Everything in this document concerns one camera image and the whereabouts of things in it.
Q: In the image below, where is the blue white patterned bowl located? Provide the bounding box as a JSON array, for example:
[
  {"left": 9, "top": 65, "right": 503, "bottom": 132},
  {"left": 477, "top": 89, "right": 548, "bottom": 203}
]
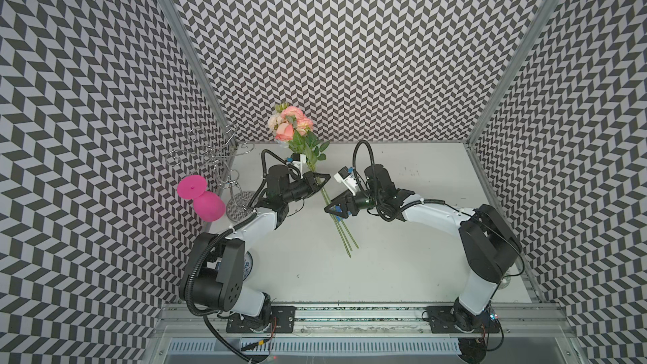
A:
[{"left": 244, "top": 253, "right": 254, "bottom": 281}]

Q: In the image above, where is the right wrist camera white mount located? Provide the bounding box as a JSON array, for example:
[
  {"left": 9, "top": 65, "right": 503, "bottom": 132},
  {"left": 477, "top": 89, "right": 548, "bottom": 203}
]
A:
[{"left": 334, "top": 167, "right": 359, "bottom": 195}]

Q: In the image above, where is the green patterned plate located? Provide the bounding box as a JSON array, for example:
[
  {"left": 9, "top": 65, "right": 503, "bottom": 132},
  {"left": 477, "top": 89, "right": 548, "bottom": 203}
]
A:
[{"left": 499, "top": 275, "right": 512, "bottom": 289}]

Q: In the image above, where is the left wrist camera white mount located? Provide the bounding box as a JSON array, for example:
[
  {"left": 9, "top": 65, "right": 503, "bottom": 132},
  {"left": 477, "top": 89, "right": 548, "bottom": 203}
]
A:
[{"left": 287, "top": 153, "right": 308, "bottom": 176}]

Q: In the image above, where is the silver wire jewelry stand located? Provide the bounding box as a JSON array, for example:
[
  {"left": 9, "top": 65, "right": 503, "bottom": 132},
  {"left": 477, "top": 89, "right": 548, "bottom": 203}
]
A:
[{"left": 167, "top": 123, "right": 254, "bottom": 223}]

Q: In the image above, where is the artificial rose bouquet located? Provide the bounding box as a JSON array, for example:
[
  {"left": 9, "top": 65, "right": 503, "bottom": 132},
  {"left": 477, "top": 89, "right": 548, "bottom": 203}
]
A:
[{"left": 267, "top": 103, "right": 359, "bottom": 258}]

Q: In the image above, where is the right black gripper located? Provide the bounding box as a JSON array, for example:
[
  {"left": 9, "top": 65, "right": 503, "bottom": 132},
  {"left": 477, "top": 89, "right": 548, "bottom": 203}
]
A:
[{"left": 323, "top": 186, "right": 382, "bottom": 218}]

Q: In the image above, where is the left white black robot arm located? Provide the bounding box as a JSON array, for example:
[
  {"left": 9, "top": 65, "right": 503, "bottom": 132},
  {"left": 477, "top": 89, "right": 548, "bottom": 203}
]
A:
[{"left": 180, "top": 164, "right": 331, "bottom": 331}]

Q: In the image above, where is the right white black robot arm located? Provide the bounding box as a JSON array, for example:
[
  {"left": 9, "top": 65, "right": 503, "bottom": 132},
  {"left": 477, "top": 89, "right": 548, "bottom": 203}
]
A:
[{"left": 325, "top": 164, "right": 522, "bottom": 333}]

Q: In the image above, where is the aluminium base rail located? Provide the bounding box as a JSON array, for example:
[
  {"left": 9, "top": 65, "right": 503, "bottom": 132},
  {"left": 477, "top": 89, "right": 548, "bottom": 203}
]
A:
[{"left": 151, "top": 303, "right": 576, "bottom": 338}]

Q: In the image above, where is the pink silicone goblet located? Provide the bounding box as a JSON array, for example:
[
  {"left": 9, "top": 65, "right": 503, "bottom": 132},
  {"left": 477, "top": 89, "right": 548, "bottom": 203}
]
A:
[{"left": 177, "top": 175, "right": 226, "bottom": 222}]

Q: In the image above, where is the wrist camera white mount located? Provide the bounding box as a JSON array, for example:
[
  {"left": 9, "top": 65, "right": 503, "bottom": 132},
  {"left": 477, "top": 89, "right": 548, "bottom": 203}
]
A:
[
  {"left": 334, "top": 167, "right": 359, "bottom": 195},
  {"left": 287, "top": 153, "right": 308, "bottom": 176}
]

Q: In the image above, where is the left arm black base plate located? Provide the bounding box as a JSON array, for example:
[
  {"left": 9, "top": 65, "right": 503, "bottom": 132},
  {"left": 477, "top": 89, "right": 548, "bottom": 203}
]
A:
[{"left": 226, "top": 305, "right": 297, "bottom": 334}]

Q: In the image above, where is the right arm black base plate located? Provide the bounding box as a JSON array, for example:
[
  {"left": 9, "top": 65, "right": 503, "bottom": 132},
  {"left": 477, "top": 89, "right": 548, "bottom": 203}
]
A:
[{"left": 421, "top": 305, "right": 501, "bottom": 335}]

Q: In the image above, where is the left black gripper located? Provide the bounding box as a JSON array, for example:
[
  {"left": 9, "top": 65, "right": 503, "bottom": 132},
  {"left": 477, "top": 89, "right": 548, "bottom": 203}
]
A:
[{"left": 282, "top": 171, "right": 331, "bottom": 203}]

